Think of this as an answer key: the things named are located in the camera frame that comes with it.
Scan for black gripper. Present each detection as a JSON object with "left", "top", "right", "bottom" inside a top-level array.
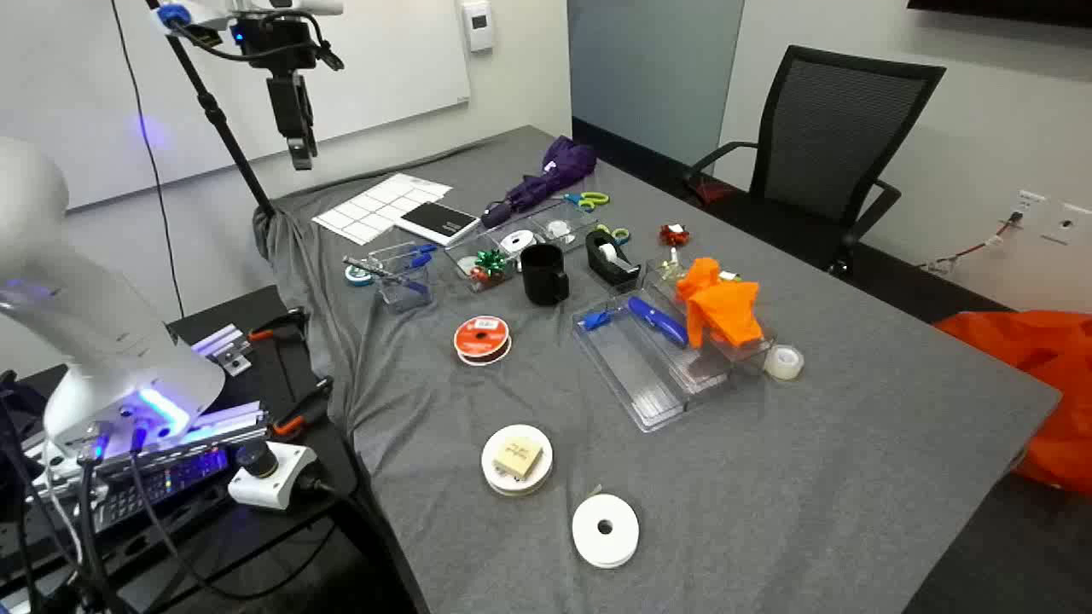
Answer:
[{"left": 261, "top": 65, "right": 322, "bottom": 174}]

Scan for black cup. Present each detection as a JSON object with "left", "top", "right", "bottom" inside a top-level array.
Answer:
[{"left": 519, "top": 243, "right": 574, "bottom": 309}]

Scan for white book with dark cover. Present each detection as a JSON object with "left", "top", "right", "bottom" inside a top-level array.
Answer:
[{"left": 389, "top": 198, "right": 483, "bottom": 248}]

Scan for black tripod pole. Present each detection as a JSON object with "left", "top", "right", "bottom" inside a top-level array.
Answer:
[{"left": 141, "top": 0, "right": 283, "bottom": 220}]

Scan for white grid paper sheet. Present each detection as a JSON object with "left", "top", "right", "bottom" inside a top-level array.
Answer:
[{"left": 310, "top": 170, "right": 453, "bottom": 248}]

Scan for white whiteboard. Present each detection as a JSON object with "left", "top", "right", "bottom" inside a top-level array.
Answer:
[{"left": 0, "top": 0, "right": 475, "bottom": 214}]

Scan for teal tape roll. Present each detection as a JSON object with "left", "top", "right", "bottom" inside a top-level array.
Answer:
[{"left": 341, "top": 255, "right": 384, "bottom": 290}]

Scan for clear plastic box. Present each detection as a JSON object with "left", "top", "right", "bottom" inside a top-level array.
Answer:
[{"left": 368, "top": 240, "right": 440, "bottom": 318}]

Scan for clear container with bows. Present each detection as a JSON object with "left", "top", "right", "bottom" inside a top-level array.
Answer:
[{"left": 446, "top": 220, "right": 552, "bottom": 297}]

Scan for silver metal clamp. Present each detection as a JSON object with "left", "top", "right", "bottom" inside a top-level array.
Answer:
[{"left": 188, "top": 321, "right": 256, "bottom": 380}]

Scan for white ribbon roll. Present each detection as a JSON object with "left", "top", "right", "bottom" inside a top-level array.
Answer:
[{"left": 493, "top": 225, "right": 538, "bottom": 259}]

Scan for purple toy drill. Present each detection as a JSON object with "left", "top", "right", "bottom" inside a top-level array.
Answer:
[{"left": 479, "top": 132, "right": 601, "bottom": 232}]

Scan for orange ribbon spool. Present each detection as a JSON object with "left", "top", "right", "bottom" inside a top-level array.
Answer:
[{"left": 451, "top": 314, "right": 515, "bottom": 367}]

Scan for green scissors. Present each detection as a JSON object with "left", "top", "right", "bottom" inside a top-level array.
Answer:
[{"left": 562, "top": 187, "right": 613, "bottom": 214}]

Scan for black tape dispenser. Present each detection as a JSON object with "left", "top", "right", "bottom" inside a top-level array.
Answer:
[{"left": 583, "top": 225, "right": 648, "bottom": 293}]

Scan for grey electronics box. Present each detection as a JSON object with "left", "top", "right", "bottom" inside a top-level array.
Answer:
[{"left": 21, "top": 397, "right": 268, "bottom": 538}]

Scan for white dish with tan block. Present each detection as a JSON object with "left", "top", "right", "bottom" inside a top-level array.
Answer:
[{"left": 479, "top": 421, "right": 559, "bottom": 501}]

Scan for large blue marker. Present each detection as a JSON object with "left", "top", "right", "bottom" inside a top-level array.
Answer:
[{"left": 623, "top": 293, "right": 694, "bottom": 352}]

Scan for long clear plastic tray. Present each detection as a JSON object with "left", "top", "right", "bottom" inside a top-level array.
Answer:
[{"left": 568, "top": 297, "right": 694, "bottom": 435}]

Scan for orange toy object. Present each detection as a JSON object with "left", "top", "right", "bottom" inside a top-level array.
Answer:
[{"left": 671, "top": 255, "right": 766, "bottom": 353}]

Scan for large white tape roll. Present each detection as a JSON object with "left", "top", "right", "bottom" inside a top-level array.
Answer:
[{"left": 565, "top": 488, "right": 646, "bottom": 572}]

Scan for black office chair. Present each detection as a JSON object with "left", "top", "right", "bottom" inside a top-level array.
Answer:
[{"left": 679, "top": 43, "right": 948, "bottom": 284}]

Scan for white ball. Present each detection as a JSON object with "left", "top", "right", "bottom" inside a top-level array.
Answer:
[{"left": 759, "top": 340, "right": 808, "bottom": 384}]

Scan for grey tablecloth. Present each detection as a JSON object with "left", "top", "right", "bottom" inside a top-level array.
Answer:
[{"left": 250, "top": 123, "right": 1064, "bottom": 614}]

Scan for orange fabric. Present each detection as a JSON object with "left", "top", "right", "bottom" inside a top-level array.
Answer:
[{"left": 930, "top": 307, "right": 1092, "bottom": 498}]

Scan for orange handled tool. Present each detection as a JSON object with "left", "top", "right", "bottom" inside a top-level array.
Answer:
[{"left": 242, "top": 309, "right": 314, "bottom": 352}]

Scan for white wall thermostat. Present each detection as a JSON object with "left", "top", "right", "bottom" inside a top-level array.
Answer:
[{"left": 457, "top": 0, "right": 497, "bottom": 57}]

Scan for dark wall cable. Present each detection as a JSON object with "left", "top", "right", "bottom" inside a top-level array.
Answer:
[{"left": 918, "top": 209, "right": 1028, "bottom": 278}]

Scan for black wall screen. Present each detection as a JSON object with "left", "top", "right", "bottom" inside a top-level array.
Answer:
[{"left": 903, "top": 0, "right": 1092, "bottom": 31}]

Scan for white wall outlet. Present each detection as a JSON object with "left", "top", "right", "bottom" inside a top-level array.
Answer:
[{"left": 1010, "top": 183, "right": 1054, "bottom": 225}]

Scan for white wall plate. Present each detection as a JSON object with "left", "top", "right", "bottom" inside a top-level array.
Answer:
[{"left": 1032, "top": 202, "right": 1092, "bottom": 248}]

